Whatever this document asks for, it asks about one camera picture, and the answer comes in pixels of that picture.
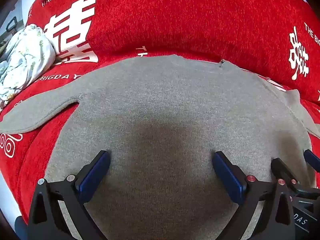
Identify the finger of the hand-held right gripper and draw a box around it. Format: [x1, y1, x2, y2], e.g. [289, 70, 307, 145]
[304, 149, 320, 173]
[271, 157, 301, 193]

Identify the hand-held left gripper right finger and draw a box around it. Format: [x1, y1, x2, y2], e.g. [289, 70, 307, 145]
[212, 151, 295, 240]

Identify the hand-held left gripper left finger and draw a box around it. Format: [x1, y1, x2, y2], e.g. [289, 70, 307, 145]
[27, 150, 111, 240]

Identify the grey knit sweater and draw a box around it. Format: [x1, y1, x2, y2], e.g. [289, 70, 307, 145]
[0, 54, 320, 240]

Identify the person's blue trouser leg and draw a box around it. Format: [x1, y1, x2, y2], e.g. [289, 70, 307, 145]
[14, 216, 29, 240]

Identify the pale floral cloth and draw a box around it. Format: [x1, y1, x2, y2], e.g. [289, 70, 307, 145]
[0, 24, 56, 109]

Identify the black chair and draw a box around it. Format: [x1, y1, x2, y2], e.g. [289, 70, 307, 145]
[7, 16, 17, 33]

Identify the red wedding sofa cover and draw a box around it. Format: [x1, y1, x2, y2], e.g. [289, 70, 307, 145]
[0, 0, 320, 230]

